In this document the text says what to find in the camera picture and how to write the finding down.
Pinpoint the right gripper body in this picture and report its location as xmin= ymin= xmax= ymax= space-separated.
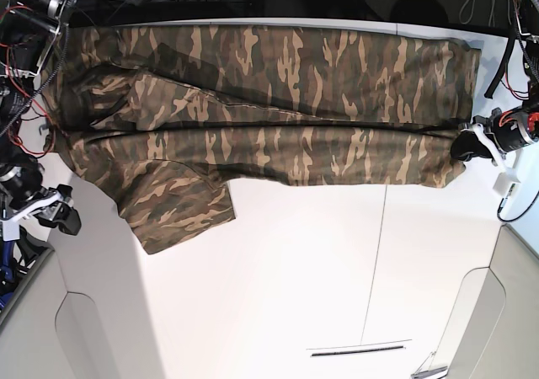
xmin=25 ymin=184 xmax=75 ymax=227

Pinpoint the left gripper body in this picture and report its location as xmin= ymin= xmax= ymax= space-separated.
xmin=459 ymin=115 xmax=505 ymax=164

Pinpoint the camouflage T-shirt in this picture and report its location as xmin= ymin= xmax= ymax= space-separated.
xmin=43 ymin=24 xmax=481 ymax=254

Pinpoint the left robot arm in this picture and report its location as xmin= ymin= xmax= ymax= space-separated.
xmin=451 ymin=0 xmax=538 ymax=166

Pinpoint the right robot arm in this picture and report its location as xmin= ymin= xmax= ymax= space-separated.
xmin=1 ymin=0 xmax=80 ymax=242

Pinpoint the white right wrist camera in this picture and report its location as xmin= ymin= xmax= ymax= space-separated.
xmin=1 ymin=219 xmax=20 ymax=242

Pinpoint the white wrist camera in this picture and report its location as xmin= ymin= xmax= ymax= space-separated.
xmin=1 ymin=219 xmax=20 ymax=242
xmin=493 ymin=173 xmax=520 ymax=197

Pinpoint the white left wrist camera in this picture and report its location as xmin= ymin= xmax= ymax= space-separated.
xmin=493 ymin=173 xmax=520 ymax=197

